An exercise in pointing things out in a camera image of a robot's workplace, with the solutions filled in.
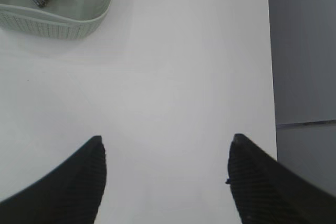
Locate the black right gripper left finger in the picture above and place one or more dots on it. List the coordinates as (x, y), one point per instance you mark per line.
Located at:
(70, 193)

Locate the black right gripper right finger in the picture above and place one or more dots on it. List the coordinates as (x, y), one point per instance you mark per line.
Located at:
(264, 191)

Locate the pale green plastic basket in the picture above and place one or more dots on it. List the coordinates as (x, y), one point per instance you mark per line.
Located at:
(59, 19)

